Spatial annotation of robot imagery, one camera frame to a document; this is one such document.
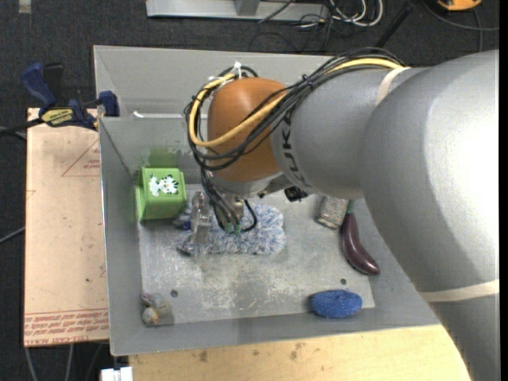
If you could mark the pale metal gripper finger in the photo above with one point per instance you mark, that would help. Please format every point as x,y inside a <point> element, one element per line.
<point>198,202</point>
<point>204,232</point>

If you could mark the green box with flower print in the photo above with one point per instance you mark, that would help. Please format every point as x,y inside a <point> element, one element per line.
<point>158,205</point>

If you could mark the blue and white cloth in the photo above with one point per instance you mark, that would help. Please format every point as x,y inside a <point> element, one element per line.
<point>264,240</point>

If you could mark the grey metal bin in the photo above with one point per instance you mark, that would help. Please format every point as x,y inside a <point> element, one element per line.
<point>246,288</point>

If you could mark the grey toy animal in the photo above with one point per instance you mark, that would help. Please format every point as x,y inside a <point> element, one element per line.
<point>155,310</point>

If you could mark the grey speckled packet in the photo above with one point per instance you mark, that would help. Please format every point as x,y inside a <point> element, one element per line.
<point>331,212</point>

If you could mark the purple toy eggplant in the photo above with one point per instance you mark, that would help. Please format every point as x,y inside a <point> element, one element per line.
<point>353,248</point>

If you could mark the brown cardboard board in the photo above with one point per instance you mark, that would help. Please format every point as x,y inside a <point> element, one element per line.
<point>63,220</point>

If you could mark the blue oval sponge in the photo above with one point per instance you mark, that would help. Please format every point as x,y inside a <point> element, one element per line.
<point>335,304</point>

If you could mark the black cylinder on white bracket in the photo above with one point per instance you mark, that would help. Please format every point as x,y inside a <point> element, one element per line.
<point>294,193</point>

